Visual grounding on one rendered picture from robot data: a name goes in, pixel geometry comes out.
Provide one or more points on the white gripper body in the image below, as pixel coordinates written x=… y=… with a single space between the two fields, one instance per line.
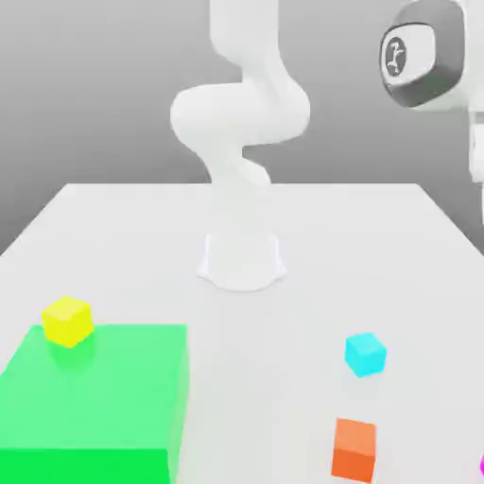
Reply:
x=482 y=204

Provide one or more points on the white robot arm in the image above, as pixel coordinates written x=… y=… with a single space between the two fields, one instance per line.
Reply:
x=242 y=113

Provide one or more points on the small cyan cube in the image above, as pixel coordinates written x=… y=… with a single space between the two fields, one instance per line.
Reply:
x=365 y=355

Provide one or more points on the small magenta cube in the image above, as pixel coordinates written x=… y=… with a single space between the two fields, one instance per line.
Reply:
x=482 y=465

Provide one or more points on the small orange cube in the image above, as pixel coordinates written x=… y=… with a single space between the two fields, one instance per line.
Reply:
x=354 y=450

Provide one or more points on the small yellow cube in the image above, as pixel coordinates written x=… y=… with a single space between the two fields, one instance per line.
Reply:
x=67 y=321

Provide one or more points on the large green box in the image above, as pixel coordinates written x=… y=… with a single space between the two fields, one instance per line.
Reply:
x=98 y=393

